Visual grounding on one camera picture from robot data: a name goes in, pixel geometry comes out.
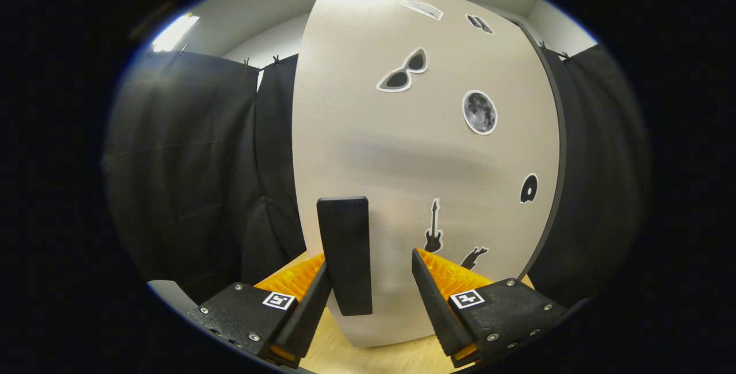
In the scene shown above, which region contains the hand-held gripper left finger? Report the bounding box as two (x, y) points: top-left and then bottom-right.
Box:
(187, 253), (333, 369)

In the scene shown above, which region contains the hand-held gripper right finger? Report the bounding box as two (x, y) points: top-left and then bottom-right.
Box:
(411, 247), (570, 369)

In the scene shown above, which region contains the black door handle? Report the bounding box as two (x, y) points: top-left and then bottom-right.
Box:
(317, 196), (373, 317)

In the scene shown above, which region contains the white shoe cabinet door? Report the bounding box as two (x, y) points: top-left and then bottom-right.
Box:
(292, 0), (561, 349)

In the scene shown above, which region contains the black backdrop cloth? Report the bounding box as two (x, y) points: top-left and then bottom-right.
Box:
(103, 43), (650, 306)

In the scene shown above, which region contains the ceiling light panel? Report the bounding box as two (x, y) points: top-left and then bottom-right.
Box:
(151, 13), (201, 52)

